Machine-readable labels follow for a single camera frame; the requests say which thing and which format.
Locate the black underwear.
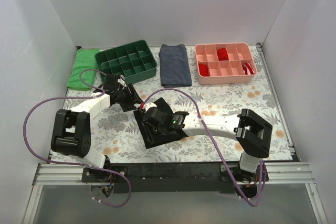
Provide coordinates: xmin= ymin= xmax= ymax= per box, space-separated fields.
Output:
xmin=133 ymin=98 xmax=189 ymax=149

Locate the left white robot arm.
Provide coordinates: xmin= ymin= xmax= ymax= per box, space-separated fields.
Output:
xmin=51 ymin=74 xmax=143 ymax=182

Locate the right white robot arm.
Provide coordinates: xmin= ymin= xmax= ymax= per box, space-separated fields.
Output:
xmin=138 ymin=106 xmax=273 ymax=181

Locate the rolled red underwear left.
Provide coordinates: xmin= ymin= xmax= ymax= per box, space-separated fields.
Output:
xmin=198 ymin=63 xmax=209 ymax=77

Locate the rolled red underwear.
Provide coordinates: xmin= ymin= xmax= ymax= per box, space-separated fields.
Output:
xmin=217 ymin=48 xmax=229 ymax=61
xmin=198 ymin=63 xmax=209 ymax=77

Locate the rolled red underwear top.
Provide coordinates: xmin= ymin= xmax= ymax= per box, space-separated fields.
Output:
xmin=217 ymin=48 xmax=229 ymax=61

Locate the red white striped underwear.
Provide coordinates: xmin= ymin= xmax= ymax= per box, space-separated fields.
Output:
xmin=242 ymin=62 xmax=256 ymax=75

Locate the green divided organizer tray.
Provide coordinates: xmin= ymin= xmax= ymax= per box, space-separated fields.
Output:
xmin=95 ymin=40 xmax=157 ymax=84

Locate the folded grey-blue towel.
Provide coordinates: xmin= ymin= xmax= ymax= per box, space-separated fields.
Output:
xmin=159 ymin=44 xmax=192 ymax=88

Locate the folded green towel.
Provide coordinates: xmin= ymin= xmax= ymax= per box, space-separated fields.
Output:
xmin=67 ymin=48 xmax=100 ymax=91

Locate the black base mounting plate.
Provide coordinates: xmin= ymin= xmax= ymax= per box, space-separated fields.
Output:
xmin=81 ymin=161 xmax=271 ymax=196

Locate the pink divided organizer tray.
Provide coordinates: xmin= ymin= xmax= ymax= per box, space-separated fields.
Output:
xmin=195 ymin=42 xmax=258 ymax=85

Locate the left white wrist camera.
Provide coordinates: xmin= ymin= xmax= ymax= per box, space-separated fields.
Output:
xmin=118 ymin=75 xmax=127 ymax=89

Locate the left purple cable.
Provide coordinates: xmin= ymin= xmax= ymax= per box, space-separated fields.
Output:
xmin=23 ymin=69 xmax=132 ymax=208

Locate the purple cable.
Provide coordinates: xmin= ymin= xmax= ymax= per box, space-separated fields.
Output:
xmin=23 ymin=69 xmax=132 ymax=208
xmin=141 ymin=88 xmax=268 ymax=207

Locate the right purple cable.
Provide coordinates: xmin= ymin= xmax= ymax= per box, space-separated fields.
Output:
xmin=141 ymin=88 xmax=268 ymax=207

